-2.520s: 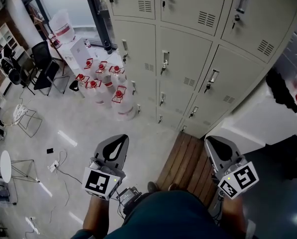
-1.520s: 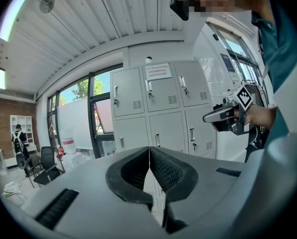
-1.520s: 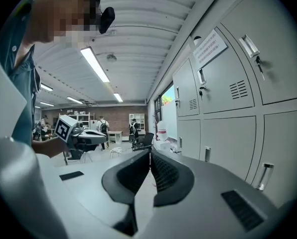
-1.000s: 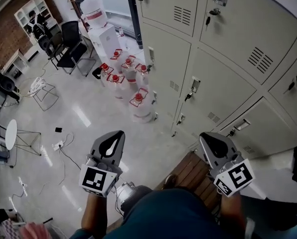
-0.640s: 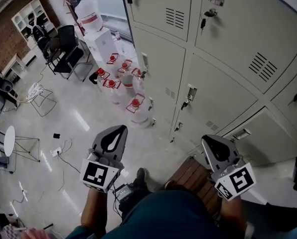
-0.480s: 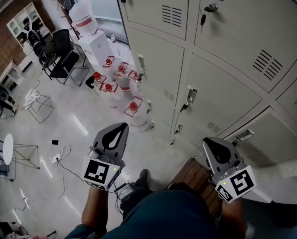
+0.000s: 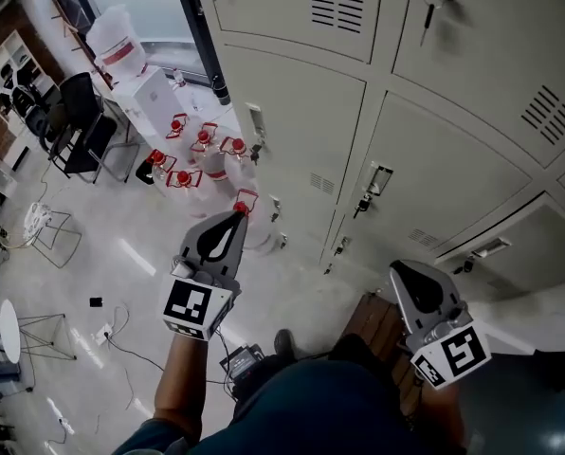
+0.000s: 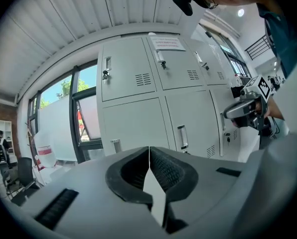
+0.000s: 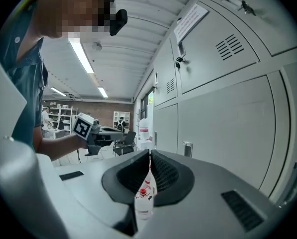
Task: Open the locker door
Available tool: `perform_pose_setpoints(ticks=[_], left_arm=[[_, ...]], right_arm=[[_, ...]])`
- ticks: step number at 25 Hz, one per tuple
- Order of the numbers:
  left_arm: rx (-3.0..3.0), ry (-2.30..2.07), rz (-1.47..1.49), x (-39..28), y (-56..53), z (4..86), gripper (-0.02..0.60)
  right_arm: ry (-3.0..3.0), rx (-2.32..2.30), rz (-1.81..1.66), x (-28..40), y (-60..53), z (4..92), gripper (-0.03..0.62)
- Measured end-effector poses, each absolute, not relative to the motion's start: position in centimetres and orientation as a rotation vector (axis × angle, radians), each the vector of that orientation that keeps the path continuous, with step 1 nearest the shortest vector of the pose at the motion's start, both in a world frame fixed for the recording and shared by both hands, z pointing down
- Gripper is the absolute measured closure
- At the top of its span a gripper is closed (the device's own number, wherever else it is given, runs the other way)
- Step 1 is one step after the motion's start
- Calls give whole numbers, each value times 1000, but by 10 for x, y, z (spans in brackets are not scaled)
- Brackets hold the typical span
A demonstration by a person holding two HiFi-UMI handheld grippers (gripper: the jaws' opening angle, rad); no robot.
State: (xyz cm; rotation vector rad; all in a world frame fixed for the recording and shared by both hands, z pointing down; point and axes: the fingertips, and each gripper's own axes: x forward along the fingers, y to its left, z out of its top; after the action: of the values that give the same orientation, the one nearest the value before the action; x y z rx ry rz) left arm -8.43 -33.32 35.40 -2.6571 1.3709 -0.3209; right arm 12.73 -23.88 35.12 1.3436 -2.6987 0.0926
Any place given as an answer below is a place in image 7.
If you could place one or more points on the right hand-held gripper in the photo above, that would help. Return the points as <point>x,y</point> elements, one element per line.
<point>453,344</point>

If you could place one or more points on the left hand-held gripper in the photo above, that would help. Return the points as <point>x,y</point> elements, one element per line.
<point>192,301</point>

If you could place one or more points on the grey metal locker cabinet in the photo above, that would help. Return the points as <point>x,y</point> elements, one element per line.
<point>453,159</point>

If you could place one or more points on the grey metal locker door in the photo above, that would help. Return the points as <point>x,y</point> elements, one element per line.
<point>301,121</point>

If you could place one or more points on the person's left forearm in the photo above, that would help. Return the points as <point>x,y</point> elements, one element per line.
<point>183,387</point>

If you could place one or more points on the person's right forearm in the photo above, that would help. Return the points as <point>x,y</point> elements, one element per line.
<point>441,410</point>

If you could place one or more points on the brown wooden stool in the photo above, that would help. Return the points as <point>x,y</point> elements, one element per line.
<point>377,315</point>

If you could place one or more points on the group of clear water bottles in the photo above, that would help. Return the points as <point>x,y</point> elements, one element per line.
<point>206,159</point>

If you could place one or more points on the black plastic bag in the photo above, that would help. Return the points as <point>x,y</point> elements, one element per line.
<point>145,171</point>

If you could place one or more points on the person's dark shoe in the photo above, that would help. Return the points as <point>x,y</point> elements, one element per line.
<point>285,341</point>

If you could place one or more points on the black waist-worn device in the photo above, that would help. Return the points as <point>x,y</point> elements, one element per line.
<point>240,360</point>

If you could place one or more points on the small black flat object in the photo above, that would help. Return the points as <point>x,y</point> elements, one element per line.
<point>96,302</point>

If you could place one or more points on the black thermos bottle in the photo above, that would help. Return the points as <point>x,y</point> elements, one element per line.
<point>221,90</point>

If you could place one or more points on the white power strip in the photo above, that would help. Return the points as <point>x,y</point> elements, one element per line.
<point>67,425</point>
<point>103,333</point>

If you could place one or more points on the white cardboard box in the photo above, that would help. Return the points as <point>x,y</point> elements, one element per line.
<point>150,97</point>

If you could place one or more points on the person in teal shirt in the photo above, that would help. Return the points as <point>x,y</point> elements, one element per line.
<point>311,410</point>

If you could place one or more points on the small clear bottle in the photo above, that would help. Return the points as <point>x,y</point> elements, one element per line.
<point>179,78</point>

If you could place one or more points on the black office chair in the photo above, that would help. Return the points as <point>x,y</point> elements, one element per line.
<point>81,95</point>

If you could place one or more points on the dark padded chair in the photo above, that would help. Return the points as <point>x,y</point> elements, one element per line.
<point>50,121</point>

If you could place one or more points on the black framed window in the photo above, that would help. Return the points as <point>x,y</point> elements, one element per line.
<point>195,17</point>

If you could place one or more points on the white round table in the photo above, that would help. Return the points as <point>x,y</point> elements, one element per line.
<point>10,330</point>

